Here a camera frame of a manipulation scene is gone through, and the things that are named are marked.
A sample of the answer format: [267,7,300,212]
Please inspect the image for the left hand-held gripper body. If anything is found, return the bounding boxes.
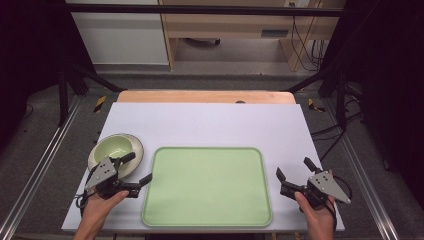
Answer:
[84,155,142,200]

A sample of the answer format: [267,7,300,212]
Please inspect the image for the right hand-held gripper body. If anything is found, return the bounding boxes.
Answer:
[279,169,352,210]

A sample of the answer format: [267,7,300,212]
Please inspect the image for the green bowl with cream rim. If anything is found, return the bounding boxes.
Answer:
[87,133,145,180]

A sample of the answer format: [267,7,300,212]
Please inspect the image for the light green tray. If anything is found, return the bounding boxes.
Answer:
[141,146,273,228]

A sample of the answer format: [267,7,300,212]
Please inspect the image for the person's right hand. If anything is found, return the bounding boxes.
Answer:
[293,191,336,232]

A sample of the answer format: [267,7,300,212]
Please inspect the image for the person's left hand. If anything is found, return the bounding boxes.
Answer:
[80,190,130,228]

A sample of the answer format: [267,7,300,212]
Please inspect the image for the yellow black floor tape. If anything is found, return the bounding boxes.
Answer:
[306,97,327,114]
[92,95,108,114]

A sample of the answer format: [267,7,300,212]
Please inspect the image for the white table board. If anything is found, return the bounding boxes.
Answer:
[61,102,346,234]

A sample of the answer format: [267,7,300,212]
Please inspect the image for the wooden table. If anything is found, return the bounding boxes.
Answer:
[116,89,297,105]

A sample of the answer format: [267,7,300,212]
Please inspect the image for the white cabinet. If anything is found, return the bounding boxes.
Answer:
[65,0,170,66]

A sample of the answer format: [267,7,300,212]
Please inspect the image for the dark curtain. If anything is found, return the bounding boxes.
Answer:
[0,0,96,151]
[319,0,424,203]

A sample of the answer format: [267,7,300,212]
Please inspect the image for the wooden desk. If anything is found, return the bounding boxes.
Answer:
[157,0,348,72]

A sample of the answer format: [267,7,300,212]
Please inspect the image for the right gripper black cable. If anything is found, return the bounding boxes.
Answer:
[328,174,354,232]

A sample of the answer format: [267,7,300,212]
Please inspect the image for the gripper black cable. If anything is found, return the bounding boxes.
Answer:
[74,166,98,218]
[328,174,354,232]

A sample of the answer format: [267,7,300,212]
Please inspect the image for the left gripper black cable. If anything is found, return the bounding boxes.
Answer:
[74,166,98,218]

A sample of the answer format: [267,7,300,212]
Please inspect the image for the aluminium floor rail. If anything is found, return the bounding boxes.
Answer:
[0,95,83,240]
[323,99,401,240]

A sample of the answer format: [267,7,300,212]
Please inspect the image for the black floor cables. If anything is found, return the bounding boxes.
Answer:
[309,82,365,163]

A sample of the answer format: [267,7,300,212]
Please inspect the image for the black frame leg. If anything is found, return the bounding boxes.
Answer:
[285,63,348,132]
[57,61,125,128]

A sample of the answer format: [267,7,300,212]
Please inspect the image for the hanging black cables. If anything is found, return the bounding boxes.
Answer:
[291,14,327,72]

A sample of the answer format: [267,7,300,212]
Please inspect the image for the black horizontal frame bar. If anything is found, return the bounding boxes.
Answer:
[68,3,348,18]

